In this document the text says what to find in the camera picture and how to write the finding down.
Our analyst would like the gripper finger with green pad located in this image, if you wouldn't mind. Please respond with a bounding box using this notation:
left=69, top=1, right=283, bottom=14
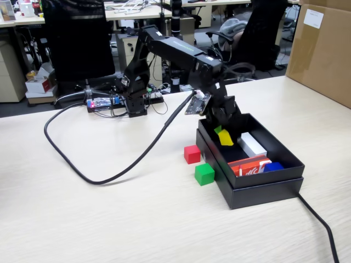
left=206, top=117, right=223, bottom=135

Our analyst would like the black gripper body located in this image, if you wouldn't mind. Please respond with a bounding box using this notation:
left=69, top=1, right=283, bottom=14
left=205, top=81, right=242, bottom=124

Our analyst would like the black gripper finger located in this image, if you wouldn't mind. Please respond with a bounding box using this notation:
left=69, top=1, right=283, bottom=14
left=225, top=111, right=247, bottom=138

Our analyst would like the yellow wooden cube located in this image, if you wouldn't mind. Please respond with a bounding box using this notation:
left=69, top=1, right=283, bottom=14
left=218, top=129, right=235, bottom=147

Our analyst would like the red wooden cube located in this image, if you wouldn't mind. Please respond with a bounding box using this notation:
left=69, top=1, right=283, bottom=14
left=184, top=145, right=202, bottom=165

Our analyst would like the green wooden cube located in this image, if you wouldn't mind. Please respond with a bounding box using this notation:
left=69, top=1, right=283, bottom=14
left=194, top=163, right=216, bottom=187

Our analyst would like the white rectangular box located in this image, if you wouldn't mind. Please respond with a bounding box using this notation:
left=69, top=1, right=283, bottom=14
left=237, top=131, right=268, bottom=159

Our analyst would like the orange red card box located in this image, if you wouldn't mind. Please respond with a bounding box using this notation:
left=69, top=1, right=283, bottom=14
left=227, top=155, right=273, bottom=178

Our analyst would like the black cardboard box tray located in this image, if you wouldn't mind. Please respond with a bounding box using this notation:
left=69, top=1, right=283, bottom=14
left=197, top=112, right=306, bottom=190

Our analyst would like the black cardboard box lid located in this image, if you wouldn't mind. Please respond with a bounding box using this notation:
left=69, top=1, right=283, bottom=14
left=195, top=129, right=304, bottom=210

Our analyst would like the large brown cardboard box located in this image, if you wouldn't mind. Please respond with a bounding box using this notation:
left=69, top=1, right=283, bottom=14
left=285, top=0, right=351, bottom=109

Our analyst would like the white red cardboard box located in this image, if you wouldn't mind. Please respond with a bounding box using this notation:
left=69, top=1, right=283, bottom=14
left=25, top=76, right=58, bottom=94

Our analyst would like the blue wooden cube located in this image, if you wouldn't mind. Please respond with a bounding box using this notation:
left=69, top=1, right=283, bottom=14
left=263, top=162, right=285, bottom=174

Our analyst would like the electronics board green LED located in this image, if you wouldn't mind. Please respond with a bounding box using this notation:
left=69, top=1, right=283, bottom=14
left=144, top=85, right=166, bottom=105

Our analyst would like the black chrome-armed office chair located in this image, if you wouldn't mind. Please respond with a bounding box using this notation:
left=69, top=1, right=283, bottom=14
left=205, top=0, right=289, bottom=87

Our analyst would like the grey cloth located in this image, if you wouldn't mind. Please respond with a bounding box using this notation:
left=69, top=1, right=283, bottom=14
left=219, top=18, right=249, bottom=52

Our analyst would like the beige plain cabinet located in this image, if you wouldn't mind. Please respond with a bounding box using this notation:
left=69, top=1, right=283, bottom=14
left=164, top=16, right=196, bottom=44

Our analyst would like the electronics board red LED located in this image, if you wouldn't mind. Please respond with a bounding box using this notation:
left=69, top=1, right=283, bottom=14
left=86, top=95, right=122, bottom=114

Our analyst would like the white shipping label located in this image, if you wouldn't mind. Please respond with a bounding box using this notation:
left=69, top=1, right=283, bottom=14
left=304, top=8, right=325, bottom=29

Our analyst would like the white folding stand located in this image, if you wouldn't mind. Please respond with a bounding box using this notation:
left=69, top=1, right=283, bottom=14
left=113, top=1, right=152, bottom=15

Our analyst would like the black mesh office chair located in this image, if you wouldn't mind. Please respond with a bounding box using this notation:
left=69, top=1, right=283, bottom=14
left=40, top=0, right=121, bottom=107

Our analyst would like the beige tall drawer cabinet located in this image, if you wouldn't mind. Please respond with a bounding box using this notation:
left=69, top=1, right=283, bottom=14
left=0, top=41, right=27, bottom=104

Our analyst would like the beige office desk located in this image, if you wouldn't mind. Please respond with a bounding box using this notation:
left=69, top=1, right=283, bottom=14
left=0, top=4, right=166, bottom=28

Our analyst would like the framed picture card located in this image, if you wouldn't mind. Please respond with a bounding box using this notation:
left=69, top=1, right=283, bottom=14
left=0, top=0, right=17, bottom=22

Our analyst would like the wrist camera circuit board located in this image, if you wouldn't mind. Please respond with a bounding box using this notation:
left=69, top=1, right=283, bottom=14
left=184, top=92, right=212, bottom=116

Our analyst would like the thick black sleeved camera cable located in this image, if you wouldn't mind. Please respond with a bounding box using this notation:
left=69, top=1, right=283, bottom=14
left=43, top=90, right=199, bottom=186

